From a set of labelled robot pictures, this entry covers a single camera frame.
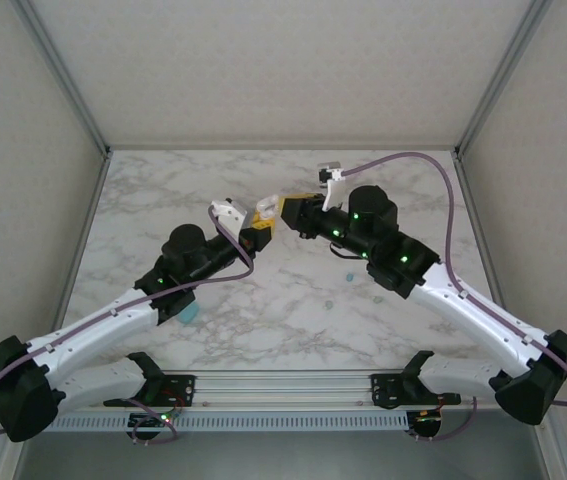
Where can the aluminium frame leg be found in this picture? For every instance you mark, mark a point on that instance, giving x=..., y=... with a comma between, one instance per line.
x=0, y=462
x=560, y=460

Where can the white earbud charging case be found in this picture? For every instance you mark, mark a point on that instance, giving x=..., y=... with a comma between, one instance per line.
x=266, y=206

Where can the aluminium side edge rail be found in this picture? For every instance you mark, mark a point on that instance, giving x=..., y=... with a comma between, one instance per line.
x=476, y=220
x=87, y=220

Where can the blue earbud charging case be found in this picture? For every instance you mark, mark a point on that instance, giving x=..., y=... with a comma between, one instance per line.
x=189, y=315

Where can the aluminium back edge rail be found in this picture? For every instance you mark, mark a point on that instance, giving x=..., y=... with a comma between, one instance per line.
x=283, y=148

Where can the small electronics board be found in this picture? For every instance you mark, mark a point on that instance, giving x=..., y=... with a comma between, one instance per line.
x=145, y=422
x=428, y=425

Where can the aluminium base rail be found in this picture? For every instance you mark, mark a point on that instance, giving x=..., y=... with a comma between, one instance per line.
x=283, y=387

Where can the aluminium frame post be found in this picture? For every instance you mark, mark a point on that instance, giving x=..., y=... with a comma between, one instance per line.
x=67, y=80
x=499, y=80

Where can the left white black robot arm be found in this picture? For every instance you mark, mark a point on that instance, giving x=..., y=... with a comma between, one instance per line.
x=98, y=325

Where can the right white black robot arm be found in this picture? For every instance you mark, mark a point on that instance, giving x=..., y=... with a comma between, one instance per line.
x=478, y=315

